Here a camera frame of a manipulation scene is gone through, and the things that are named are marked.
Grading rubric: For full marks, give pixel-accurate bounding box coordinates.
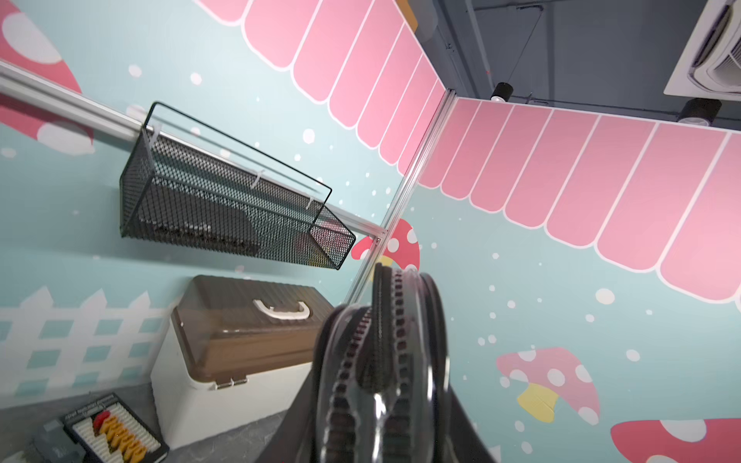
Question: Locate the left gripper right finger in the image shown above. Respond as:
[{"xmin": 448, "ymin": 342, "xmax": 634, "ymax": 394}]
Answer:
[{"xmin": 449, "ymin": 391, "xmax": 497, "ymax": 463}]

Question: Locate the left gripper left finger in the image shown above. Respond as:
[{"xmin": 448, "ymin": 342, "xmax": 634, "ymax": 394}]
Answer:
[{"xmin": 256, "ymin": 399, "xmax": 316, "ymax": 463}]

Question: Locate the black round pouch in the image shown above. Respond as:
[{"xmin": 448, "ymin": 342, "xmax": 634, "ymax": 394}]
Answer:
[{"xmin": 312, "ymin": 264, "xmax": 451, "ymax": 462}]

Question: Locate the black orange battery pack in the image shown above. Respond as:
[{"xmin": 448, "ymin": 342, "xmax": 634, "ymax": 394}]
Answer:
[{"xmin": 61, "ymin": 394, "xmax": 170, "ymax": 463}]

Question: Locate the brown lidded storage box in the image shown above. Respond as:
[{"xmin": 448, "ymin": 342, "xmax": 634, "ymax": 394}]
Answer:
[{"xmin": 151, "ymin": 275, "xmax": 334, "ymax": 449}]

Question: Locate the small grey adapter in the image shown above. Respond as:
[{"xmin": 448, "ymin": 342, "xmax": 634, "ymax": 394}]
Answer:
[{"xmin": 33, "ymin": 420, "xmax": 86, "ymax": 463}]

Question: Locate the black box in basket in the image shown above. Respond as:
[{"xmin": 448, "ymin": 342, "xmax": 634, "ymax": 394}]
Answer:
[{"xmin": 135, "ymin": 188, "xmax": 261, "ymax": 256}]

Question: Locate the black ceiling spotlight left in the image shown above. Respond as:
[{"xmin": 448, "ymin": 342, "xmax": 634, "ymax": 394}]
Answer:
[{"xmin": 490, "ymin": 82, "xmax": 514, "ymax": 102}]

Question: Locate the black ceiling spotlight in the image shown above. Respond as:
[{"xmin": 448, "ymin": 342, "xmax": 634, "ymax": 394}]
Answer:
[
  {"xmin": 677, "ymin": 98, "xmax": 722, "ymax": 127},
  {"xmin": 490, "ymin": 82, "xmax": 514, "ymax": 102}
]

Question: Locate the black ceiling spotlight right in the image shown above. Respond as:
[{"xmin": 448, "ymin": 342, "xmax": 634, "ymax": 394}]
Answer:
[{"xmin": 677, "ymin": 98, "xmax": 722, "ymax": 127}]

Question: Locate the ceiling air conditioner vent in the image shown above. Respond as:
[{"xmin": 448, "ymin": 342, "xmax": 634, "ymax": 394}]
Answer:
[{"xmin": 664, "ymin": 0, "xmax": 740, "ymax": 101}]

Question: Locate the black mesh wall basket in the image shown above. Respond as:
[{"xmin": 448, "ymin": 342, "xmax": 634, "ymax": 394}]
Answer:
[{"xmin": 119, "ymin": 101, "xmax": 356, "ymax": 270}]

